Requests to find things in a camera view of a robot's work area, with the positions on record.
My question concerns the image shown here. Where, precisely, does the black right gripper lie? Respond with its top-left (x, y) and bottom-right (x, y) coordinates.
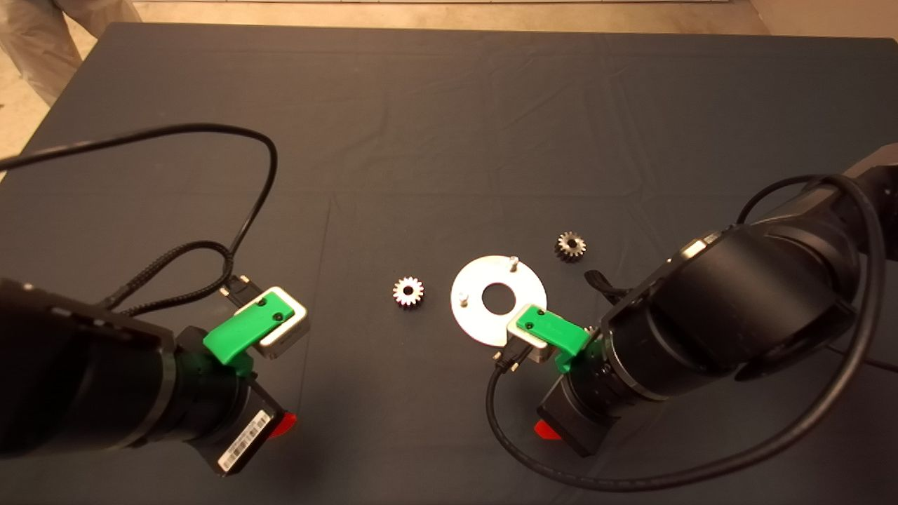
top-left (533, 376), bottom-right (613, 459)

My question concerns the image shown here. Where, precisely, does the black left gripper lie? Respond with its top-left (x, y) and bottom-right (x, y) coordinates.
top-left (199, 381), bottom-right (299, 478)

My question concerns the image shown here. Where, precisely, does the bright steel planetary gear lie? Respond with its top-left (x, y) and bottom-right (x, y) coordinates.
top-left (392, 276), bottom-right (425, 309)

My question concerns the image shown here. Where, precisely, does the round metal carrier plate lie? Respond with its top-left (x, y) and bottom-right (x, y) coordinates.
top-left (450, 255), bottom-right (548, 348)

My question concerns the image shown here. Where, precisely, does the dark steel planetary gear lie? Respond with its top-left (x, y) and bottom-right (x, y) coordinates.
top-left (556, 231), bottom-right (587, 263)

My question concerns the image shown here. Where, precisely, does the dark grey table cloth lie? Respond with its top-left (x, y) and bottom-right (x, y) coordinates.
top-left (0, 21), bottom-right (898, 505)

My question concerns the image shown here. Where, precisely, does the person in beige trousers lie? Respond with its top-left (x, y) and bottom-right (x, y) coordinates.
top-left (0, 0), bottom-right (141, 106)

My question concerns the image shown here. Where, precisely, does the thick black right camera cable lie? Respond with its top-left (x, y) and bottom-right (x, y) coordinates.
top-left (485, 173), bottom-right (886, 492)

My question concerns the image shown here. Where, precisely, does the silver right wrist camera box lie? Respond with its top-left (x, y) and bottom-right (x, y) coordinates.
top-left (507, 309), bottom-right (555, 364)

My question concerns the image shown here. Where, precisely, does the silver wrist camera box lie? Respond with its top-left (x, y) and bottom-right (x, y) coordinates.
top-left (507, 309), bottom-right (555, 364)
top-left (235, 286), bottom-right (311, 360)

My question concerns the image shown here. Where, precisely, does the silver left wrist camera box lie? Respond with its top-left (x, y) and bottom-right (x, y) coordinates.
top-left (235, 286), bottom-right (311, 360)

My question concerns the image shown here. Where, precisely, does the green right camera mount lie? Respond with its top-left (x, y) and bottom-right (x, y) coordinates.
top-left (516, 305), bottom-right (590, 374)

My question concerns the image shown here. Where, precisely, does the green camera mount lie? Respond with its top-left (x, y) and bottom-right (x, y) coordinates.
top-left (203, 296), bottom-right (290, 372)
top-left (516, 305), bottom-right (590, 374)

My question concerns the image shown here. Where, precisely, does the green left camera mount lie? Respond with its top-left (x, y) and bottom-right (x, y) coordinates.
top-left (203, 296), bottom-right (290, 372)

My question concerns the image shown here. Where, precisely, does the black cable strap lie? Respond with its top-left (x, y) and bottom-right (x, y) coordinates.
top-left (586, 270), bottom-right (632, 297)

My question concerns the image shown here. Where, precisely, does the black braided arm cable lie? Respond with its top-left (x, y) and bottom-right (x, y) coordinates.
top-left (98, 241), bottom-right (236, 316)

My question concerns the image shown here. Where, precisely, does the thin black left camera cable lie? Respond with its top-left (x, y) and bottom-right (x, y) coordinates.
top-left (0, 124), bottom-right (279, 299)

